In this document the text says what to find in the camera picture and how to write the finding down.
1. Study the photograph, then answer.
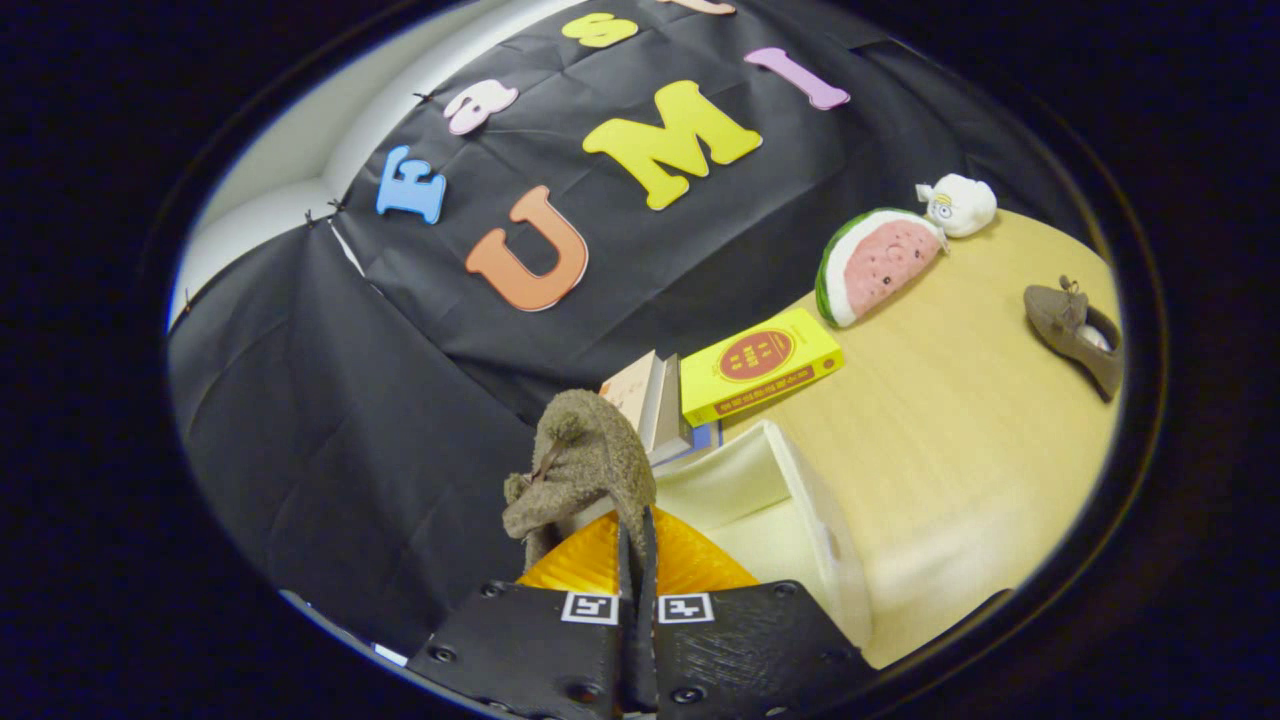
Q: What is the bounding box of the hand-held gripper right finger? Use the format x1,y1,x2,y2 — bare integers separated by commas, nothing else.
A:
640,505,881,720

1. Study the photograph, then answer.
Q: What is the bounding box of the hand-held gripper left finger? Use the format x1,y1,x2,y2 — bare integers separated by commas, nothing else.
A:
405,507,641,720

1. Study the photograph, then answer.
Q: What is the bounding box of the cream storage box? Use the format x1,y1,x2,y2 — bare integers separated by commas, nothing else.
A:
570,420,871,651

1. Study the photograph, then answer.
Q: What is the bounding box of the brown fuzzy shoe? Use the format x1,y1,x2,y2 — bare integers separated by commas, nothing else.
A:
1024,276,1124,403
501,389,658,571

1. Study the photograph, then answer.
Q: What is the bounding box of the blue book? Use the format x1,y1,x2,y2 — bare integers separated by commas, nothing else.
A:
650,420,723,467

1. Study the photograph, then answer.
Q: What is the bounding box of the grey book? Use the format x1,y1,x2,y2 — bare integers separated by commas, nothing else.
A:
640,353,693,456

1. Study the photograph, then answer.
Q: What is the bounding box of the yellow book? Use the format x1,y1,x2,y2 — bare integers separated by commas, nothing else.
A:
680,308,844,429

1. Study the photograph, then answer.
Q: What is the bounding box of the watermelon slice plush toy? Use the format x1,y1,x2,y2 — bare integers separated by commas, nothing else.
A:
815,208,946,329

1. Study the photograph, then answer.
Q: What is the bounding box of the white plush toy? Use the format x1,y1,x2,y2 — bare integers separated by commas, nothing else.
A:
916,174,998,239

